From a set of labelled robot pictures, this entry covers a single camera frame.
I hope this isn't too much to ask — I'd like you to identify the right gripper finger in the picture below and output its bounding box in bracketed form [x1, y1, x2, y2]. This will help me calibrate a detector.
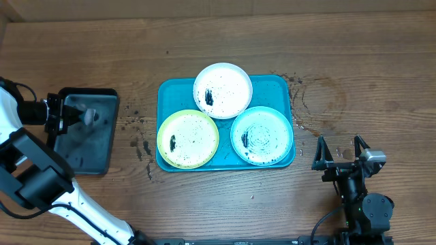
[311, 135, 333, 170]
[354, 135, 370, 159]

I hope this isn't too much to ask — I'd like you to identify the dark green sponge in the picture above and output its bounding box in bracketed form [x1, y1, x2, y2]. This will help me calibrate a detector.
[79, 108, 99, 126]

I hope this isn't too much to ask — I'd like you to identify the white plate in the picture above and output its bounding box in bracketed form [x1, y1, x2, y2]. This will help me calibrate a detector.
[193, 63, 253, 119]

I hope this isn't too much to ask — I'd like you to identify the yellow-green rimmed plate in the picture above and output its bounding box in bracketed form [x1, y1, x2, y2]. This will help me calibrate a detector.
[157, 110, 219, 169]

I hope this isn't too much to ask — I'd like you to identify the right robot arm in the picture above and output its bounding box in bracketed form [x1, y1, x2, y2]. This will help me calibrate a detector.
[309, 135, 394, 244]

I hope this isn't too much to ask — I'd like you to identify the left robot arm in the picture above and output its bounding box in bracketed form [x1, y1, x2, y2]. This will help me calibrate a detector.
[1, 78, 154, 244]

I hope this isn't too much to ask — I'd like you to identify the black water tray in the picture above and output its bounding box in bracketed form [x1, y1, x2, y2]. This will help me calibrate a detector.
[47, 87, 119, 175]

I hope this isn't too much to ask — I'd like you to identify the teal plastic tray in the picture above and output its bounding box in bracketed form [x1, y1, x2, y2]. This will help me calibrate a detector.
[157, 74, 292, 172]

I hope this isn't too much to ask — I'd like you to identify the light blue rimmed plate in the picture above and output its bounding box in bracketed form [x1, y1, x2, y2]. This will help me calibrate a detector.
[230, 106, 294, 167]

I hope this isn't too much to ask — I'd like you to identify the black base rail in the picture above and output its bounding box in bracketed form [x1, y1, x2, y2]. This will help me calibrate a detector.
[91, 235, 394, 245]

